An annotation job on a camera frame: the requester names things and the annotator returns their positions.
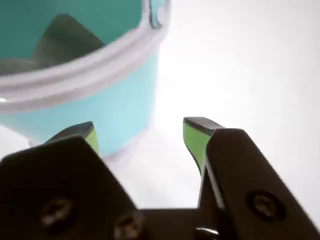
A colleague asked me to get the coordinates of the teal whale-shaped bin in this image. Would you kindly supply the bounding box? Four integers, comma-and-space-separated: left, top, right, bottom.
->
0, 0, 172, 163

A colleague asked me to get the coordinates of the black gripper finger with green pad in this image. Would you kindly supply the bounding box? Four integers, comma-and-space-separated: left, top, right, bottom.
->
182, 116, 320, 240
0, 121, 145, 240

